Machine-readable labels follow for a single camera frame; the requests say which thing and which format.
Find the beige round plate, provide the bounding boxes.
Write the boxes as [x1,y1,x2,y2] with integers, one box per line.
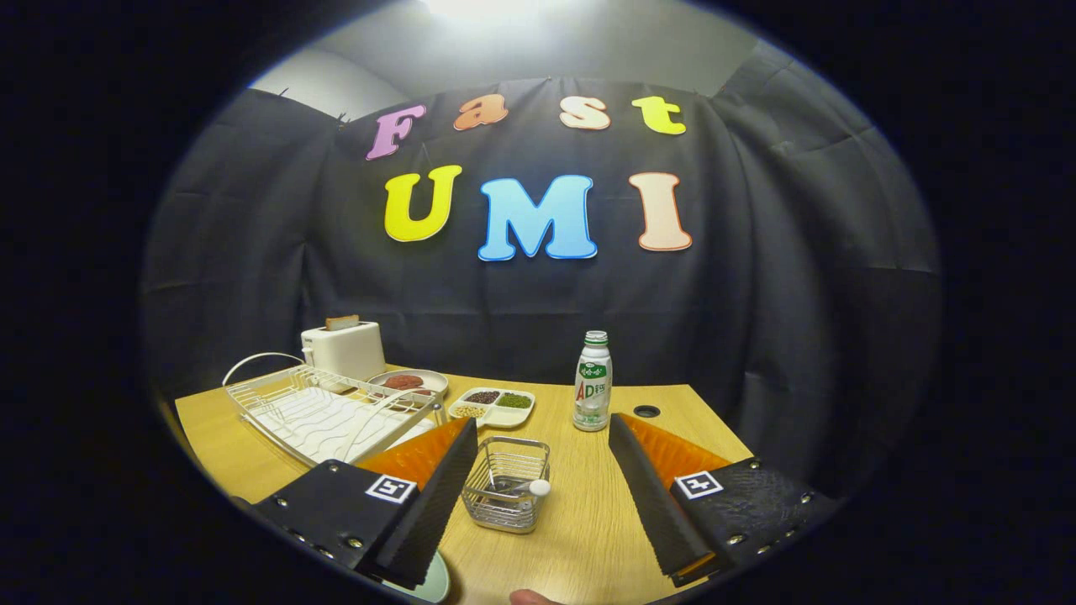
[367,369,450,398]

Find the white drink bottle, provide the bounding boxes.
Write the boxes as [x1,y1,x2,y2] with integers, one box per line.
[572,330,614,433]

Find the white wire dish rack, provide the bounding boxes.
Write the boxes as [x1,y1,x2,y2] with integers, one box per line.
[222,352,446,468]

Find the metal wire basket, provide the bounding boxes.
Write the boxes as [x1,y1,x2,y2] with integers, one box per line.
[461,436,551,534]

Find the checkered handle spoon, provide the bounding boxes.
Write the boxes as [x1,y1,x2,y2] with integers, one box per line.
[488,477,552,501]

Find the white drip tray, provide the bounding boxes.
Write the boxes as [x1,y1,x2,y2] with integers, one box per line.
[252,385,438,463]

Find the pale green plate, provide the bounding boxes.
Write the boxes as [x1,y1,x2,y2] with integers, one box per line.
[382,550,451,604]

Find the white toaster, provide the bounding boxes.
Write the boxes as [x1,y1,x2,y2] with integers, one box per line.
[301,320,387,383]

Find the white divided tray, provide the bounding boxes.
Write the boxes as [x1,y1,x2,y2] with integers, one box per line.
[447,387,536,430]

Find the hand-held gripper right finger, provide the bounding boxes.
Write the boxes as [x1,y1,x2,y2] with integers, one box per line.
[607,413,841,589]

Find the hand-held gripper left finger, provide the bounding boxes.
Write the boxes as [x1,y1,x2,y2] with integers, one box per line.
[231,418,480,591]

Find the black backdrop cloth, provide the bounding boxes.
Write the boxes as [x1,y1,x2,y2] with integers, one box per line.
[139,38,942,505]

